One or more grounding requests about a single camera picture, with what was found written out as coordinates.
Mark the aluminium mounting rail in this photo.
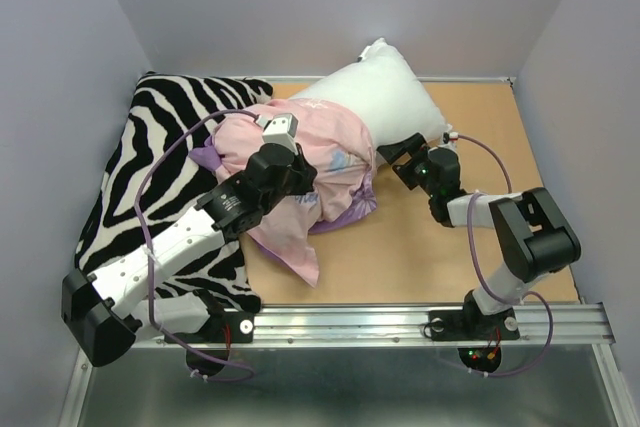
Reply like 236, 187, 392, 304
136, 303, 614, 349

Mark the purple pink princess pillowcase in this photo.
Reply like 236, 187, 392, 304
192, 99, 379, 289

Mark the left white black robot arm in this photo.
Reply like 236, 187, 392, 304
61, 142, 317, 367

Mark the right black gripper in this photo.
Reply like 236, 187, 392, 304
378, 131, 438, 198

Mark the white pillow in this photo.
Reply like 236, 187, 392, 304
293, 38, 449, 146

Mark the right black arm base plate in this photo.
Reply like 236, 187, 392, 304
427, 309, 520, 342

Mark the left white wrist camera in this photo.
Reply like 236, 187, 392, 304
255, 113, 298, 153

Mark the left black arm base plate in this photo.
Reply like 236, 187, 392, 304
187, 311, 255, 344

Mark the zebra striped pillow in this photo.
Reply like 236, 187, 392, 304
74, 72, 275, 313

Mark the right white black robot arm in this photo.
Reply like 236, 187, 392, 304
378, 133, 582, 341

